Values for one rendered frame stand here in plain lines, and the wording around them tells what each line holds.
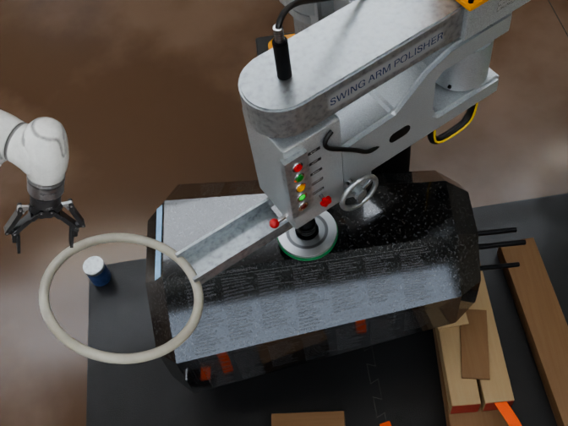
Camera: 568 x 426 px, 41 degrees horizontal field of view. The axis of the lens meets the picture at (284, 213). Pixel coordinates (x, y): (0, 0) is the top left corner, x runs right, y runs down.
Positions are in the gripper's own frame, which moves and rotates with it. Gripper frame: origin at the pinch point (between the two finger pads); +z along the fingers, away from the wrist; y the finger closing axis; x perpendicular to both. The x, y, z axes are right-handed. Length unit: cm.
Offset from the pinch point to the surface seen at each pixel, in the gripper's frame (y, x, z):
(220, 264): 54, 2, 20
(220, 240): 57, 13, 22
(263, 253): 79, 20, 41
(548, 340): 202, -19, 73
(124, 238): 27.7, 21.0, 25.6
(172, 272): 48, 26, 52
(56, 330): 1.8, -10.7, 25.1
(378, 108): 99, 15, -29
